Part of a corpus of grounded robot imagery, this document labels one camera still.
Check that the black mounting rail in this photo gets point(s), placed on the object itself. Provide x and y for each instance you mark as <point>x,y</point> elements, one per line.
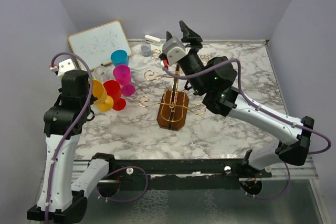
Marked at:
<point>177,174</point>

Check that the small whiteboard gold frame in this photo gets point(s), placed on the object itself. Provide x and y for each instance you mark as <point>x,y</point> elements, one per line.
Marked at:
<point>95,45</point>

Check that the gold wire glass rack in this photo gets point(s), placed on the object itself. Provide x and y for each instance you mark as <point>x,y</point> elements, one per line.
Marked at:
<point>198,109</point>

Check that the wooden rack base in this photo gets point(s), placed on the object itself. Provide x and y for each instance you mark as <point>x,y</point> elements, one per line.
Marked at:
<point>172,111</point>

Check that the blue wine glass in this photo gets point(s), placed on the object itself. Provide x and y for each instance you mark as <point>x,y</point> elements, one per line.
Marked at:
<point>119,57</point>

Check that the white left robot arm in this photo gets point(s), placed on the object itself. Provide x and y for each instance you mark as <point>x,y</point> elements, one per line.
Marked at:
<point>61,199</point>

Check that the red wine glass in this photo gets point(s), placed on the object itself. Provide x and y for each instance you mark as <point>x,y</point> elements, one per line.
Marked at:
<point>114,90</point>

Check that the white eraser box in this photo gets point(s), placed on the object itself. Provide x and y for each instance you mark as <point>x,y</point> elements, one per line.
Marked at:
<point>152,40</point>

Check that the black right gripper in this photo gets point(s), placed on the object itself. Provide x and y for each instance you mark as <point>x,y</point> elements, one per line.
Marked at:
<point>190,40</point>

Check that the pink wine glass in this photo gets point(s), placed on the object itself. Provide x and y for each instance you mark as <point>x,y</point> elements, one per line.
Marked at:
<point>122,74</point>

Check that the yellow wine glass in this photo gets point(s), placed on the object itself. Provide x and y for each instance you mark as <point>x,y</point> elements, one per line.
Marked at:
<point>103,101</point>

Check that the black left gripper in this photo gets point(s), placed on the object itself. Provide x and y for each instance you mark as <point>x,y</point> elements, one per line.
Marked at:
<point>92,99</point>

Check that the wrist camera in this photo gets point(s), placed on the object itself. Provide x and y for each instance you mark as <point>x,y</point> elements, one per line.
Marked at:
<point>63,67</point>
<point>173,51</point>

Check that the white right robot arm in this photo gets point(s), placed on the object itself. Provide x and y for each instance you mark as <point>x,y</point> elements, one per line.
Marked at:
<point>292,134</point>

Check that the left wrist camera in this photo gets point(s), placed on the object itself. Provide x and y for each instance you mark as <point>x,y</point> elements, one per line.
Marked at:
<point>63,67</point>

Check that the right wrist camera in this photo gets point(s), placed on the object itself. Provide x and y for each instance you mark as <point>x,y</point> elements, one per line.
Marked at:
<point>173,51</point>

